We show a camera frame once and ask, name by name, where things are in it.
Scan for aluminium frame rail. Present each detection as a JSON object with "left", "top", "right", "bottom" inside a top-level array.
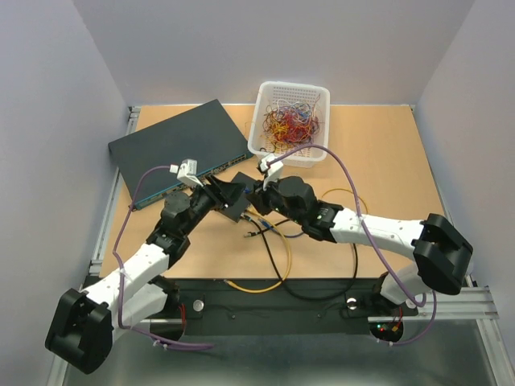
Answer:
[{"left": 64, "top": 285, "right": 500, "bottom": 322}]

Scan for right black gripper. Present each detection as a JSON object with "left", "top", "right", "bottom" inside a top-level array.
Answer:
[{"left": 246, "top": 173, "right": 305, "bottom": 226}]

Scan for blue ethernet cable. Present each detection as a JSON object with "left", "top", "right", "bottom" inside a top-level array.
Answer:
[{"left": 241, "top": 187, "right": 307, "bottom": 239}]

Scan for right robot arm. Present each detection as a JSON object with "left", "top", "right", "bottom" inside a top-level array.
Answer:
[{"left": 246, "top": 177, "right": 473, "bottom": 314}]

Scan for black ethernet cable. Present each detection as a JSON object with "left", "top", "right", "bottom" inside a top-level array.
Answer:
[{"left": 240, "top": 212, "right": 359, "bottom": 301}]

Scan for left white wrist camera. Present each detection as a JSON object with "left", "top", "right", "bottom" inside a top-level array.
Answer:
[{"left": 169, "top": 158, "right": 203, "bottom": 188}]

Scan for white plastic basket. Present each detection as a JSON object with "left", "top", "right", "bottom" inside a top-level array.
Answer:
[{"left": 247, "top": 81, "right": 331, "bottom": 168}]

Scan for small black network switch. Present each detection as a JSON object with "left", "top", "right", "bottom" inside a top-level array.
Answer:
[{"left": 220, "top": 172, "right": 255, "bottom": 223}]

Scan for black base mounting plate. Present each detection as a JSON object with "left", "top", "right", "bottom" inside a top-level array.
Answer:
[{"left": 132, "top": 277, "right": 419, "bottom": 335}]

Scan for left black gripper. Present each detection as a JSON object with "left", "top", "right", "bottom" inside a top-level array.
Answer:
[{"left": 182, "top": 175, "right": 245, "bottom": 236}]

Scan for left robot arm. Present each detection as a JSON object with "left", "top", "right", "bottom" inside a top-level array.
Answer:
[{"left": 44, "top": 176, "right": 245, "bottom": 374}]

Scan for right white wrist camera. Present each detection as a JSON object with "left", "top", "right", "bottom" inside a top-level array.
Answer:
[{"left": 257, "top": 154, "right": 283, "bottom": 191}]

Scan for tangled colourful wires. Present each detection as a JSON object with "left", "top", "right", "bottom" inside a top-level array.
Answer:
[{"left": 257, "top": 100, "right": 325, "bottom": 155}]

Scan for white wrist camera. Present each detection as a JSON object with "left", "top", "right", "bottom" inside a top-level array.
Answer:
[
  {"left": 257, "top": 154, "right": 283, "bottom": 191},
  {"left": 169, "top": 158, "right": 203, "bottom": 188}
]

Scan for large dark network switch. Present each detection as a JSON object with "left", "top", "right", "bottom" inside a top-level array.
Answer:
[{"left": 108, "top": 100, "right": 253, "bottom": 210}]

